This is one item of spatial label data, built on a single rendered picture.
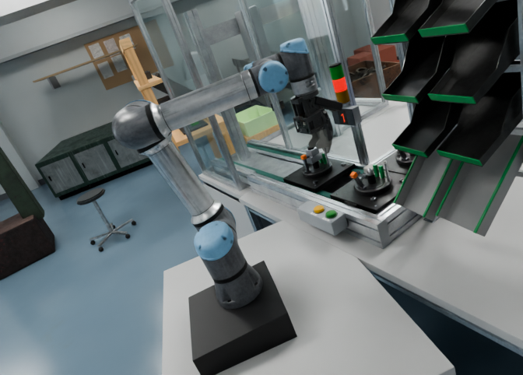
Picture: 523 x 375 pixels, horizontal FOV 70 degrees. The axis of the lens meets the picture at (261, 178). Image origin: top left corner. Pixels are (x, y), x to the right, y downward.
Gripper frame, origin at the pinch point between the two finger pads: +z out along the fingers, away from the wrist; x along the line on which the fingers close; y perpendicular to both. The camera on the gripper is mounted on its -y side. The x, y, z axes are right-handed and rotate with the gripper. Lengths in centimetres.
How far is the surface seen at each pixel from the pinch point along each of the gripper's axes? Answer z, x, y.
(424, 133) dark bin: 1.1, 21.9, -18.9
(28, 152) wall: 51, -800, 130
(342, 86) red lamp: -9.6, -21.8, -30.7
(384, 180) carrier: 24.3, -1.6, -22.6
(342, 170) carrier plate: 26.3, -27.5, -24.6
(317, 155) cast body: 18.4, -36.7, -20.5
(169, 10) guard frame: -59, -87, 1
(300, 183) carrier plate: 26.3, -37.6, -8.7
